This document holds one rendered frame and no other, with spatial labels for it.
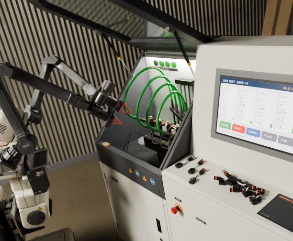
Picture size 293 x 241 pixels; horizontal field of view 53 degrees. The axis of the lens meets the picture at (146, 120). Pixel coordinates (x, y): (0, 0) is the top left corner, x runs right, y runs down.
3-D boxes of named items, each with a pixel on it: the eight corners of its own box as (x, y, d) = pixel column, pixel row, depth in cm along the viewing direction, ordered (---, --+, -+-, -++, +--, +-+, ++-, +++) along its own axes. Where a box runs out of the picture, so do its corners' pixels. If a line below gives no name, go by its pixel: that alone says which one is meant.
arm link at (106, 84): (94, 96, 174) (86, 92, 166) (104, 80, 175) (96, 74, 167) (109, 104, 169) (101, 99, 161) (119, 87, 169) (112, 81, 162)
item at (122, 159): (102, 162, 207) (96, 142, 201) (107, 159, 209) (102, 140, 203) (160, 197, 161) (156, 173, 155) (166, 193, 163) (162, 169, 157)
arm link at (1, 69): (0, 70, 140) (-7, 72, 129) (5, 60, 139) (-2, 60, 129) (84, 107, 152) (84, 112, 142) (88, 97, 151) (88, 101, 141)
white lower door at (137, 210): (118, 235, 235) (100, 162, 208) (121, 233, 236) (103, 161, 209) (176, 285, 186) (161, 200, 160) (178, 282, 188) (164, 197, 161)
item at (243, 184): (209, 185, 134) (209, 175, 132) (224, 174, 139) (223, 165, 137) (255, 206, 117) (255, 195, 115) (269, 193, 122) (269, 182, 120)
